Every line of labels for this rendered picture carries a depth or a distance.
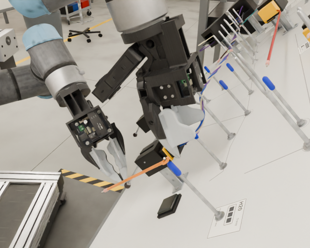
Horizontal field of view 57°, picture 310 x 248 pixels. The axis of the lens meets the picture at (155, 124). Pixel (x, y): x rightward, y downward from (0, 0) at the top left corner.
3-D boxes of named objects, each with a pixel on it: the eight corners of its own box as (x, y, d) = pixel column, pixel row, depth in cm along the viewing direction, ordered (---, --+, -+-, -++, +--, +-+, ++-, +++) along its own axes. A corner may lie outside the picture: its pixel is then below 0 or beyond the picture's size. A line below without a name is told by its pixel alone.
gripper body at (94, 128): (78, 151, 53) (47, 96, 54) (87, 153, 61) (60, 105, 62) (115, 130, 54) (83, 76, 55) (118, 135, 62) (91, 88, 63)
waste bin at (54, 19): (33, 66, 372) (20, 15, 338) (34, 54, 409) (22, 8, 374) (69, 62, 384) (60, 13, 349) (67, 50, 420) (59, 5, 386)
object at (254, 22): (272, 16, 113) (249, -13, 110) (269, 29, 99) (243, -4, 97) (257, 28, 117) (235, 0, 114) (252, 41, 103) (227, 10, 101)
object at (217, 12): (203, 30, 133) (205, 15, 129) (217, 14, 161) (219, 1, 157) (279, 38, 123) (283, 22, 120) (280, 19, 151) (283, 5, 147)
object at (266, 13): (280, 9, 75) (273, -1, 74) (278, 12, 73) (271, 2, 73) (266, 19, 78) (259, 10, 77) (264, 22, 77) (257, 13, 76)
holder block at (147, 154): (157, 163, 56) (142, 148, 55) (176, 151, 52) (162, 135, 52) (148, 177, 52) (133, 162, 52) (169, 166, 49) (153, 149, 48)
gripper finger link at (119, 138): (111, 162, 58) (90, 126, 59) (111, 162, 60) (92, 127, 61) (131, 150, 59) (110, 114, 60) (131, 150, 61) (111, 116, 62)
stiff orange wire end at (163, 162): (105, 190, 47) (102, 188, 47) (172, 157, 35) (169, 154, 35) (100, 196, 46) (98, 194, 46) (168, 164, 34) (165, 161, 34)
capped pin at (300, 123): (304, 126, 38) (265, 78, 37) (294, 128, 39) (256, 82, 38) (308, 119, 39) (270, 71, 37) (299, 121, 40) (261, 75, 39)
